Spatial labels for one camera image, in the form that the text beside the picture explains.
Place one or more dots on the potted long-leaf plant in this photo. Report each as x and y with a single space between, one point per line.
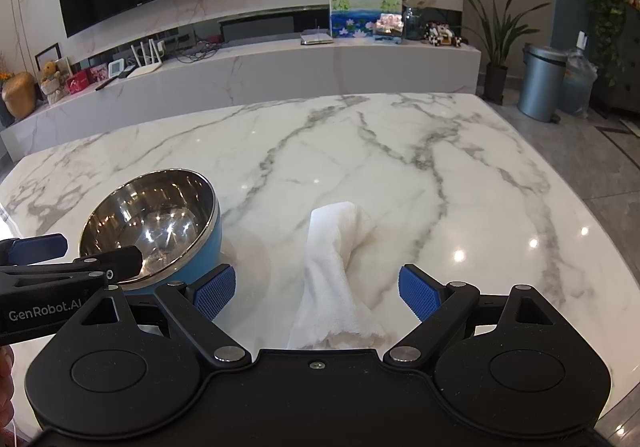
495 72

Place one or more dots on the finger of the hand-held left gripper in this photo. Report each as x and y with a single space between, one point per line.
120 261
42 247

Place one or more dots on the white marble TV console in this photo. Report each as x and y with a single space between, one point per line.
300 72

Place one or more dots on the green vine plant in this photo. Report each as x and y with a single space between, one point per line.
602 2

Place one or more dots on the grey metal trash can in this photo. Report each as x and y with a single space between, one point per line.
542 82

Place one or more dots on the black remote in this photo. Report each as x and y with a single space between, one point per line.
106 84

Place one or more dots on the pond lily painting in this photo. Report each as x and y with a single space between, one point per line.
362 9

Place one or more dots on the black photo frame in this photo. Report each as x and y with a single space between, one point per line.
47 56

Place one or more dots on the golden vase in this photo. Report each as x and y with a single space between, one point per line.
20 94

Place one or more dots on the small photo display box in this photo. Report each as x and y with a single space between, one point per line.
389 27

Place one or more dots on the red box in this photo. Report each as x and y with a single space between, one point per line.
77 83

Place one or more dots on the small black device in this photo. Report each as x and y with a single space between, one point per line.
125 72

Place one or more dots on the white router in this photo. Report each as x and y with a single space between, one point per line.
147 67

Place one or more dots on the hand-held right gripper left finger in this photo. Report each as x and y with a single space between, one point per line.
215 294

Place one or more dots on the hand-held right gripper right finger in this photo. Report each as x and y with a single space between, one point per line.
419 294

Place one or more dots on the black white plush toy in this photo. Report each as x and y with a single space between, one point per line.
442 34

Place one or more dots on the pink card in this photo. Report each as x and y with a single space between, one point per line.
98 73

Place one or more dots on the white cloth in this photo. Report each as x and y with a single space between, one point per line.
325 277

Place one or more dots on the flat white device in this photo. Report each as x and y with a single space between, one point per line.
316 38

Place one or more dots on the blue glass jar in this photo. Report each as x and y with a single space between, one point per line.
413 24

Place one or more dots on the white desk clock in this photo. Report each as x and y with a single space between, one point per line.
116 67

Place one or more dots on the brown teddy bear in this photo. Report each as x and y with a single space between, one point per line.
50 77

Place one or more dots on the blue steel bowl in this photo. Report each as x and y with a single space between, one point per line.
150 207

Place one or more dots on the black soundbar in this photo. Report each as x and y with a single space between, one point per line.
257 28

